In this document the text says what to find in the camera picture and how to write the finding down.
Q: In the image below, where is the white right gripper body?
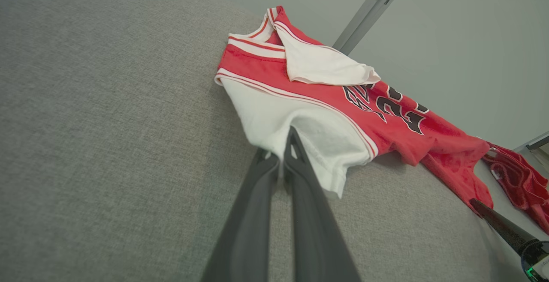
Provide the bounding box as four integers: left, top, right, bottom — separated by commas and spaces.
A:
520, 239, 549, 282

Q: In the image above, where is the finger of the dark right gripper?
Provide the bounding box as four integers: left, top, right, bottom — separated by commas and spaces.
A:
470, 198, 537, 255

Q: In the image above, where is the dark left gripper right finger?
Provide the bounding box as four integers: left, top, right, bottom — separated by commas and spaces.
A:
283, 126, 361, 282

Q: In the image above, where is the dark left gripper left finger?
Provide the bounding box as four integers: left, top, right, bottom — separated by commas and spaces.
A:
202, 148, 280, 282

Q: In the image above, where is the red and white jersey garment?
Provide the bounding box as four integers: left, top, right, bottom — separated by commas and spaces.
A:
214, 6, 549, 235

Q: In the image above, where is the grey fabric sofa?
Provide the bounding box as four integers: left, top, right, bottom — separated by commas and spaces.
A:
0, 0, 549, 282

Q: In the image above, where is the grey metal rail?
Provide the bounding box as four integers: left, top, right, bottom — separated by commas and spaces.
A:
513, 131, 549, 172

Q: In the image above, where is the grey metal frame leg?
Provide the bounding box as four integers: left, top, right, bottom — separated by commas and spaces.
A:
332, 0, 416, 55

